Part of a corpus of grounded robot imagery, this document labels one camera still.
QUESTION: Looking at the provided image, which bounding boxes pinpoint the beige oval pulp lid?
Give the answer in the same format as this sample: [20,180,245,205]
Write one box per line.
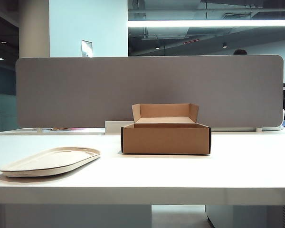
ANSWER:
[0,146,102,178]

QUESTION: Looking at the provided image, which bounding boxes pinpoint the open brown cardboard box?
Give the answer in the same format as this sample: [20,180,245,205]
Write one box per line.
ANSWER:
[120,103,212,155]

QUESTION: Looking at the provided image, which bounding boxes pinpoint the grey fabric desk divider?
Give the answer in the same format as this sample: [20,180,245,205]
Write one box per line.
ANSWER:
[15,54,285,132]

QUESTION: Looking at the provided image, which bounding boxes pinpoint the colourful papers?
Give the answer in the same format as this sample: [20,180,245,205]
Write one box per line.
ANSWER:
[41,127,86,132]

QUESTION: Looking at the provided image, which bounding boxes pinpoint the long white ceiling light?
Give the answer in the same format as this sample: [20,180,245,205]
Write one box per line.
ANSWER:
[127,19,285,28]

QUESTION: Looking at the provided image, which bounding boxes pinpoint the white cable tray box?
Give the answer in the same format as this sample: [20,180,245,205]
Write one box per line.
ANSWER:
[104,120,136,135]

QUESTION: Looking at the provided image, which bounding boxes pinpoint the framed wall notice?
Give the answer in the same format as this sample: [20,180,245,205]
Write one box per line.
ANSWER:
[81,39,94,58]

